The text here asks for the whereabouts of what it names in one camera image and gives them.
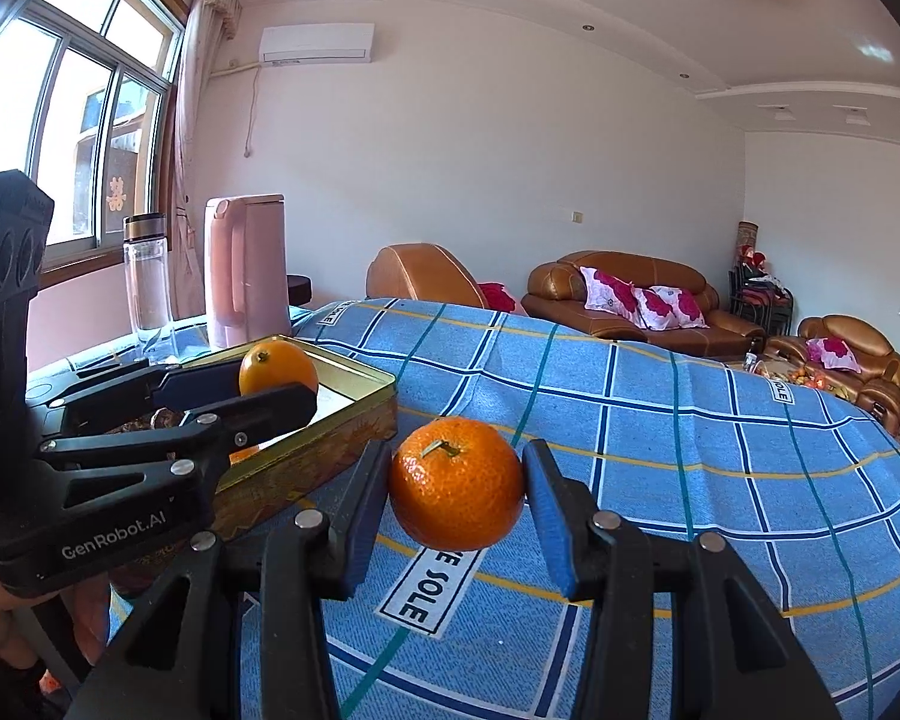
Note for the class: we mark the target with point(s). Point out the dark metal chairs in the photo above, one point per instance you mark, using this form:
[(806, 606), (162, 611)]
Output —
[(761, 300)]

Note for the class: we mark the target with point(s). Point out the clear glass water bottle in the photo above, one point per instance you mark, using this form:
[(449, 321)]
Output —
[(148, 277)]

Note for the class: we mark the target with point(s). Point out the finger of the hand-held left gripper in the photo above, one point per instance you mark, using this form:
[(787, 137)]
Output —
[(270, 416), (195, 388)]

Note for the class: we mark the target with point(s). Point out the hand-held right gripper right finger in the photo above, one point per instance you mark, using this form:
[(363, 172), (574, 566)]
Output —
[(555, 532)]

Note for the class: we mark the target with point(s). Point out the dark round stool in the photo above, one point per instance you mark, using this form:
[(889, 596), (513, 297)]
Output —
[(300, 289)]

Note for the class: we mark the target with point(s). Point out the pink floral pillow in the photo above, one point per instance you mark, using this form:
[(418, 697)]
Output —
[(671, 307), (832, 354), (607, 291)]

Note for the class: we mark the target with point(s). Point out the gold metal tin box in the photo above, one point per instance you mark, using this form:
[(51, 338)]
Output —
[(330, 450)]

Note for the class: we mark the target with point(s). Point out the white wall air conditioner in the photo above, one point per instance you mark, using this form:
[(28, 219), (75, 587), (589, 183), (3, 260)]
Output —
[(315, 43)]

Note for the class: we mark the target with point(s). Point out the pink curtain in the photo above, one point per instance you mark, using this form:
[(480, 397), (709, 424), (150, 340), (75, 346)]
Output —
[(195, 127)]

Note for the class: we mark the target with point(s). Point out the red decoration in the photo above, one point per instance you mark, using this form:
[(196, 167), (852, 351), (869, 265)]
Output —
[(755, 255)]

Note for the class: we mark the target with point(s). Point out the brown leather armchair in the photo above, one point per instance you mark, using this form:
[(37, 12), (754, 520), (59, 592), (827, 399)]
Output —
[(847, 326), (420, 274)]

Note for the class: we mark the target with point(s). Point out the pink electric kettle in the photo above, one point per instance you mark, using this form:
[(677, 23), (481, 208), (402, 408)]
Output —
[(251, 270)]

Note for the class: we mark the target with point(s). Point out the mandarin orange with stem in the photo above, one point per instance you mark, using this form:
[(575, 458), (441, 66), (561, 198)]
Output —
[(457, 487)]

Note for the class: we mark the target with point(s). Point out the brown leather sofa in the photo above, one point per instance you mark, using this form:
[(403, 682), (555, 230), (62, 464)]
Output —
[(645, 266)]

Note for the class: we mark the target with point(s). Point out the small smooth orange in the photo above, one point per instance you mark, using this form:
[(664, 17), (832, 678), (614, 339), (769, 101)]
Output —
[(277, 371)]

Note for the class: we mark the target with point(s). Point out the white wall pipe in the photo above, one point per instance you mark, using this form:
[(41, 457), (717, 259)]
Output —
[(253, 112)]

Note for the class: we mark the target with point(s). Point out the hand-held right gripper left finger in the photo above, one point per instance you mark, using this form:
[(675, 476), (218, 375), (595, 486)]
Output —
[(356, 532)]

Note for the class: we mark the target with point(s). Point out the blue plaid tablecloth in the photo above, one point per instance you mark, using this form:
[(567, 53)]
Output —
[(682, 480)]

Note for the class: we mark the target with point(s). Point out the round orange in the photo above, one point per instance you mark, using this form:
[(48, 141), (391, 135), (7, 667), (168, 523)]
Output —
[(244, 454)]

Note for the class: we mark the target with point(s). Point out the window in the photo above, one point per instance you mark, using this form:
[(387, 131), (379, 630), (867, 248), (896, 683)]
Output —
[(60, 90)]

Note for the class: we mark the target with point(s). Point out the low table with fruit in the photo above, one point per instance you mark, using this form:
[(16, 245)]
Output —
[(795, 375)]

